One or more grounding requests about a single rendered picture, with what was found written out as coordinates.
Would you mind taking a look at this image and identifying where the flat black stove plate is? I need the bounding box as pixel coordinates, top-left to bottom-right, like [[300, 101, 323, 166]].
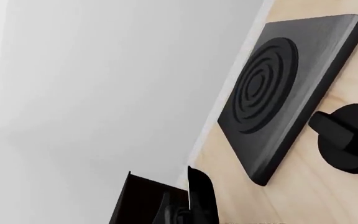
[[216, 13, 358, 187]]

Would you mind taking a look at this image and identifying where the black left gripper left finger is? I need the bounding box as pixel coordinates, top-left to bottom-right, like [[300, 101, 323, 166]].
[[109, 170, 190, 224]]

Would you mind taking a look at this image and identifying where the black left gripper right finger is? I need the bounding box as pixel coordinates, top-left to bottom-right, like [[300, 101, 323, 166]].
[[186, 166, 221, 224]]

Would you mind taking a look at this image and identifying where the round black stove knob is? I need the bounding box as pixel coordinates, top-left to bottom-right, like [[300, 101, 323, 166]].
[[308, 102, 358, 175]]

